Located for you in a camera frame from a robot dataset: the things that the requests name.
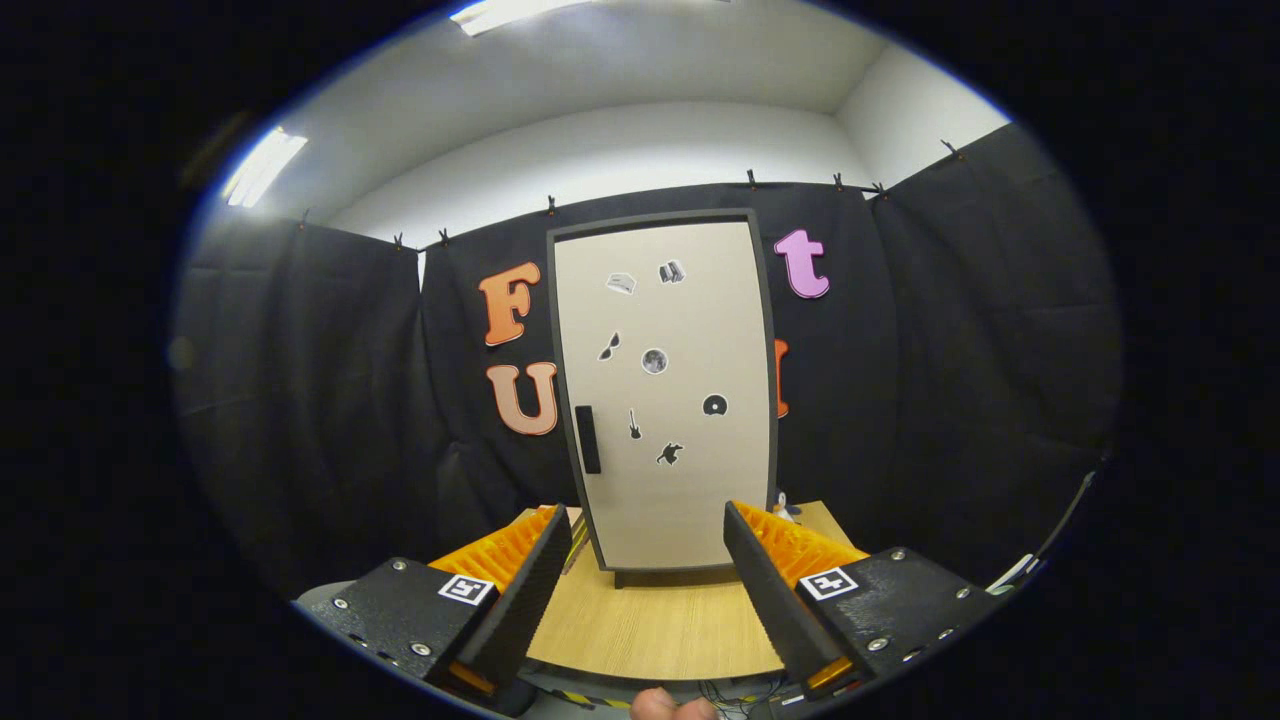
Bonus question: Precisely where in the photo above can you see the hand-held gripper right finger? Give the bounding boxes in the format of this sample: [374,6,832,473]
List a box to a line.
[722,500,1001,701]

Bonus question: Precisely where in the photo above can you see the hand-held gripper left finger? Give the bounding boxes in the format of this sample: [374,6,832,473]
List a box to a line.
[295,503,576,706]

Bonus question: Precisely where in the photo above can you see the black door handle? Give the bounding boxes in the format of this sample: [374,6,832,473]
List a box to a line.
[574,405,603,475]

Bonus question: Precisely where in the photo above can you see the dark grey shoe cabinet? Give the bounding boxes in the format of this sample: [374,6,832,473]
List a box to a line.
[545,208,781,589]

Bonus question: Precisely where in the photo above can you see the black backdrop cloth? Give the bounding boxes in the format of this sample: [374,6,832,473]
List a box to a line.
[175,120,1126,601]

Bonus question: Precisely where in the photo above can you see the row of black cloth clips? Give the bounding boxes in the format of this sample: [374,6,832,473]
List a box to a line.
[295,138,966,251]

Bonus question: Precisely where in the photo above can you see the wide ceiling light panel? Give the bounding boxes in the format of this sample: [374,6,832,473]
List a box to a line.
[450,0,601,38]

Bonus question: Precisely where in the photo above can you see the black floor cables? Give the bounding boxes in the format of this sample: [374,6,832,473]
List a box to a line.
[700,678,791,713]

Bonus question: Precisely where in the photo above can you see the dark cable with white end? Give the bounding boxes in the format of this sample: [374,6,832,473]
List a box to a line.
[985,470,1101,596]

